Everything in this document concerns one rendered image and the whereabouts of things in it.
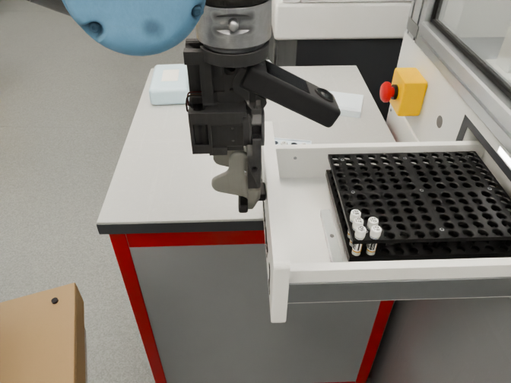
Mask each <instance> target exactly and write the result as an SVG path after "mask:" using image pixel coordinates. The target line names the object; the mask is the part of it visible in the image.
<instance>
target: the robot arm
mask: <svg viewBox="0 0 511 383"><path fill-rule="evenodd" d="M30 2H33V3H35V4H38V5H41V6H43V7H46V8H49V9H52V10H54V11H57V12H60V13H62V14H66V15H68V16H71V17H72V18H73V19H74V20H75V22H76V23H77V24H78V25H79V26H80V27H81V28H82V29H83V30H84V31H85V32H86V33H87V34H88V35H89V36H90V37H91V38H92V39H94V40H95V41H96V42H98V43H99V44H101V45H102V46H104V47H106V48H108V49H111V50H112V51H114V52H119V53H122V54H125V55H134V56H146V55H155V54H159V53H162V52H165V51H167V50H169V49H171V48H173V47H174V46H176V45H178V44H179V43H181V42H182V41H183V40H184V39H185V38H186V37H187V36H188V35H189V34H190V33H191V32H192V30H193V29H194V28H196V37H197V38H191V39H186V46H185V48H184V50H183V58H184V65H187V72H188V79H189V92H188V93H187V97H186V111H187V113H188V117H189V130H190V137H191V143H192V154H209V155H210V156H213V159H214V162H215V163H216V164H218V165H221V166H227V167H229V168H228V170H227V171H226V172H224V173H221V174H219V175H217V176H215V177H214V178H213V179H212V180H211V185H212V188H213V189H214V190H215V191H217V192H223V193H227V194H232V195H239V196H243V197H245V198H247V199H248V209H253V208H254V207H255V205H256V204H257V202H258V201H259V199H260V194H261V178H262V146H264V145H265V110H264V107H265V106H266V104H267V100H266V99H268V100H270V101H272V102H274V103H277V104H279V105H281V106H283V107H285V108H287V109H289V110H291V111H293V112H296V113H298V114H300V115H302V116H304V117H306V118H308V119H311V120H313V121H314V122H317V123H319V124H320V125H323V126H325V127H327V128H330V127H332V126H333V124H334V123H335V121H336V120H337V118H338V117H339V116H340V114H341V110H340V109H339V107H338V104H337V102H336V100H335V97H334V95H333V94H332V93H330V92H329V91H328V90H326V89H324V88H320V87H317V86H316V85H315V84H312V83H310V82H309V81H306V80H304V79H302V78H300V77H298V76H296V75H295V74H292V73H290V72H289V71H286V70H284V69H283V68H280V67H279V66H277V65H275V64H273V63H271V62H269V61H267V60H266V59H267V58H268V56H269V39H270V38H271V3H272V0H30ZM189 94H190V95H189ZM188 106H189V109H188ZM244 146H245V147H244ZM244 171H246V172H244Z"/></svg>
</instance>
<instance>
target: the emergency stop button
mask: <svg viewBox="0 0 511 383"><path fill-rule="evenodd" d="M394 93H395V89H394V87H392V85H391V83H390V82H388V81H385V82H384V83H383V84H382V85H381V87H380V92H379V95H380V99H381V100H382V101H383V102H384V103H387V102H389V101H390V100H391V97H393V96H394Z"/></svg>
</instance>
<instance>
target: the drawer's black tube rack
mask: <svg viewBox="0 0 511 383"><path fill-rule="evenodd" d="M468 155H470V156H472V157H470V156H468ZM432 156H435V157H432ZM445 156H448V157H445ZM457 156H460V157H457ZM358 157H359V158H361V159H358ZM368 157H372V158H374V159H370V158H368ZM381 157H385V158H386V159H383V158H381ZM394 157H397V158H394ZM410 157H413V158H410ZM423 157H425V158H423ZM341 158H342V159H341V161H343V163H344V167H345V169H346V172H347V175H348V178H349V181H350V184H351V188H352V191H346V192H351V193H353V194H354V197H355V200H356V202H357V206H358V209H359V211H360V212H361V218H362V219H363V225H364V227H365V228H366V229H367V222H368V219H369V218H370V217H375V218H377V219H378V221H379V223H378V226H380V227H381V229H382V232H381V235H380V237H379V239H371V238H370V230H368V229H367V232H366V234H367V237H368V239H369V242H368V244H377V247H376V251H375V254H374V255H368V254H367V253H366V251H367V247H366V244H363V245H362V249H361V252H360V255H358V256H355V255H352V253H351V252H352V247H351V246H350V245H349V243H350V239H349V238H348V237H347V234H348V226H347V224H346V220H345V218H344V213H343V210H342V207H341V202H340V199H339V197H338V191H337V188H336V185H335V180H334V178H333V175H332V170H331V169H327V170H326V172H325V176H326V179H327V183H328V188H329V191H330V194H331V197H332V203H333V206H334V209H335V214H336V217H337V221H338V225H339V229H340V232H341V237H342V240H343V243H344V249H345V251H346V255H347V258H348V262H353V261H407V260H433V259H460V258H511V211H510V210H507V209H506V208H509V209H511V198H510V197H509V195H508V194H507V193H506V192H505V190H504V189H503V187H502V186H501V185H500V183H499V182H498V181H497V180H496V178H495V177H494V175H493V174H492V173H491V171H490V170H489V169H488V168H487V166H486V165H485V164H484V162H483V161H482V159H481V158H480V157H479V156H478V154H477V153H476V152H475V151H455V152H419V153H383V154H341ZM345 158H349V160H346V159H345ZM447 161H450V162H451V163H449V162H447ZM460 161H462V162H460ZM473 161H475V162H473ZM411 162H414V163H416V164H414V163H411ZM424 162H427V163H424ZM436 162H440V163H436ZM347 163H350V164H352V165H347ZM358 163H363V164H364V165H360V164H358ZM371 163H375V164H376V165H373V164H371ZM384 163H388V164H384ZM397 163H400V164H397ZM476 166H478V167H480V168H477V167H476ZM482 173H485V174H486V175H485V174H482ZM486 179H489V180H490V181H488V180H486ZM489 185H493V186H494V187H496V188H494V187H491V186H489ZM495 194H498V195H501V196H502V197H500V196H498V195H495ZM501 201H505V202H506V203H507V204H504V203H503V202H501Z"/></svg>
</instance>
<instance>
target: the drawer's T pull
mask: <svg viewBox="0 0 511 383"><path fill-rule="evenodd" d="M265 199H266V190H265V183H264V182H261V194H260V199H259V201H265ZM238 209H239V212H240V213H247V212H248V199H247V198H245V197H243V196H239V195H238Z"/></svg>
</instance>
